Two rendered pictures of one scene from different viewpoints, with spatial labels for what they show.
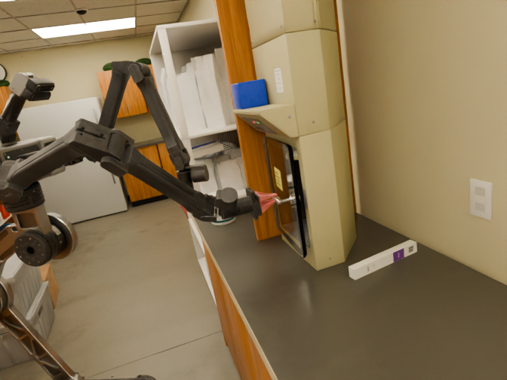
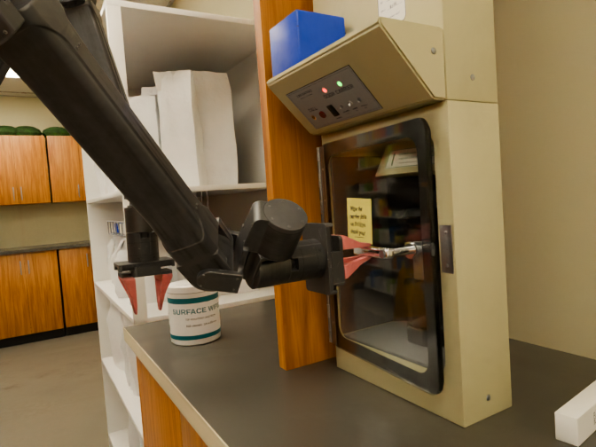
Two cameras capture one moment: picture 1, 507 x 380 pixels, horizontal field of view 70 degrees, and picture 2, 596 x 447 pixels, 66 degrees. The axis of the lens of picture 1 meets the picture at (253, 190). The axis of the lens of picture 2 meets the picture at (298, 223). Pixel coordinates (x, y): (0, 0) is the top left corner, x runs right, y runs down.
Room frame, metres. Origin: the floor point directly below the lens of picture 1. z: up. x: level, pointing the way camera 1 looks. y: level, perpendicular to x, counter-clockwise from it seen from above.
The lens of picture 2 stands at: (0.55, 0.21, 1.29)
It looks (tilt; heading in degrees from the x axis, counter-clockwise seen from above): 3 degrees down; 345
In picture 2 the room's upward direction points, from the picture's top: 4 degrees counter-clockwise
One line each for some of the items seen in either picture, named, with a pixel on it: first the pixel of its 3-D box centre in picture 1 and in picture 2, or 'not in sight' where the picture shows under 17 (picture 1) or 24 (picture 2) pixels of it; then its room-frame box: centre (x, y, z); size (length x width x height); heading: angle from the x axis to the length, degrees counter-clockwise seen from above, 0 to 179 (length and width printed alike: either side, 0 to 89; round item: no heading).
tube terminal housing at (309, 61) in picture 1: (314, 149); (428, 168); (1.30, -0.25, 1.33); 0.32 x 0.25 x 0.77; 15
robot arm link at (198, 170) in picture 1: (192, 168); not in sight; (1.47, 0.23, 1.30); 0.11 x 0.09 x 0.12; 79
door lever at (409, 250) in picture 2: (281, 197); (382, 250); (1.19, -0.09, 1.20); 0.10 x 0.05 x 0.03; 10
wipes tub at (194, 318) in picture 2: (221, 206); (193, 309); (1.78, 0.18, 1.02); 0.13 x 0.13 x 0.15
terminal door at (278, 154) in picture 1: (283, 193); (372, 251); (1.27, -0.11, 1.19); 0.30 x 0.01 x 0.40; 10
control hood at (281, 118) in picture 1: (262, 121); (343, 89); (1.26, -0.07, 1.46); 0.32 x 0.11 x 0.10; 15
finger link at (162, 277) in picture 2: not in sight; (151, 286); (1.48, 0.27, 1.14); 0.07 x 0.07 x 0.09; 15
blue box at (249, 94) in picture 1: (249, 94); (307, 49); (1.35, -0.04, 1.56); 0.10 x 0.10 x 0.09; 15
